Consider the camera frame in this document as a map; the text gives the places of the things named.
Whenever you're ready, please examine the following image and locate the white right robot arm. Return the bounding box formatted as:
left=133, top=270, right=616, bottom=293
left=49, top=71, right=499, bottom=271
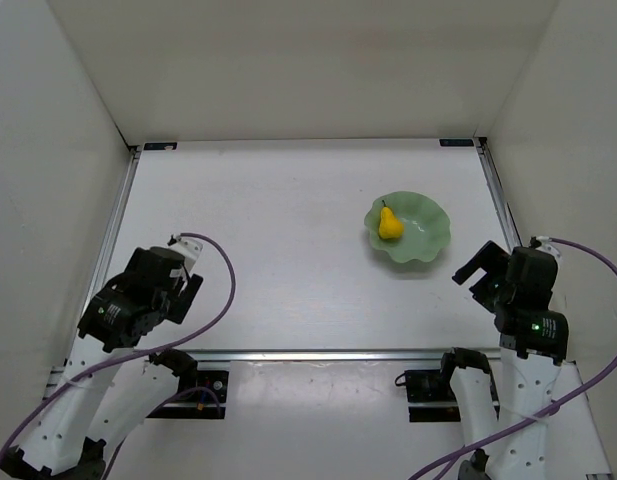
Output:
left=441, top=241, right=569, bottom=479

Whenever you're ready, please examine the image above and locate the blue corner label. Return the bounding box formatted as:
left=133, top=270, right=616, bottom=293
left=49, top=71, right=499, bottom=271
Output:
left=143, top=142, right=178, bottom=151
left=439, top=138, right=474, bottom=148

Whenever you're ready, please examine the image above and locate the yellow fake pear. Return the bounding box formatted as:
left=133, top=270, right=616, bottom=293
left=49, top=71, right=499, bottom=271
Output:
left=378, top=201, right=404, bottom=241

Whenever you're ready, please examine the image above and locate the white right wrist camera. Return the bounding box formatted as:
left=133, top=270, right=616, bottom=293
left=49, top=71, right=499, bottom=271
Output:
left=529, top=235, right=563, bottom=263

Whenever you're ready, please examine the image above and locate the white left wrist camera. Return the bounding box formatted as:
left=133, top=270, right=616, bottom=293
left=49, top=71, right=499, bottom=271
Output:
left=167, top=234, right=203, bottom=279

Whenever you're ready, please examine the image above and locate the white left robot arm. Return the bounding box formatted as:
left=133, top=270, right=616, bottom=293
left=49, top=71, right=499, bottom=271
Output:
left=0, top=236, right=203, bottom=479

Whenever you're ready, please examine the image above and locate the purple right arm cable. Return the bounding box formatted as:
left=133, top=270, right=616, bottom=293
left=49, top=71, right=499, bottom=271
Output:
left=405, top=237, right=617, bottom=480

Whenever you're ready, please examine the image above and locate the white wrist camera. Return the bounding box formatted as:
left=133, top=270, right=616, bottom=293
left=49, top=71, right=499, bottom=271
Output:
left=167, top=234, right=203, bottom=279
left=529, top=235, right=563, bottom=263

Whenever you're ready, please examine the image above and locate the aluminium right frame rail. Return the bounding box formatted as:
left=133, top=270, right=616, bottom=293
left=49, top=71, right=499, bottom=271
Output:
left=476, top=137, right=522, bottom=250

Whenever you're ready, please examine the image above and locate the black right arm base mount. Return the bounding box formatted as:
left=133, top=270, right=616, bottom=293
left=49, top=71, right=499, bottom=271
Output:
left=394, top=370, right=460, bottom=423

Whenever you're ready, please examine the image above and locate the aluminium left frame rail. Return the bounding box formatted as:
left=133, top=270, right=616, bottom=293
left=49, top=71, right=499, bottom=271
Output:
left=70, top=145, right=142, bottom=359

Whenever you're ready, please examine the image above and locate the blue left corner label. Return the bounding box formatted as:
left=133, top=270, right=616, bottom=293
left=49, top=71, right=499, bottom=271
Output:
left=143, top=142, right=178, bottom=151

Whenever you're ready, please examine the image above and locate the blue right corner label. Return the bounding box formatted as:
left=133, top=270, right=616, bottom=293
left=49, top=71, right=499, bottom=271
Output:
left=439, top=138, right=474, bottom=148

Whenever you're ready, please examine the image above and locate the green wavy fruit bowl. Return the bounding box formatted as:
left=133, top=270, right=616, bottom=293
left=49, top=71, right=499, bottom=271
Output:
left=364, top=191, right=451, bottom=264

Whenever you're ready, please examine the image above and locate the aluminium front frame rail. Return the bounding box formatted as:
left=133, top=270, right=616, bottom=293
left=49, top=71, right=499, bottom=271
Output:
left=179, top=347, right=450, bottom=362

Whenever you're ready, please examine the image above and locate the aluminium frame rail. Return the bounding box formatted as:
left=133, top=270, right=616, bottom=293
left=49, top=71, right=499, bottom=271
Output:
left=179, top=347, right=450, bottom=362
left=70, top=145, right=142, bottom=359
left=476, top=137, right=522, bottom=250

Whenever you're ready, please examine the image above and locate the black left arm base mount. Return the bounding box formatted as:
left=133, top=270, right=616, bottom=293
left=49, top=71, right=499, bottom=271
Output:
left=149, top=362, right=230, bottom=420

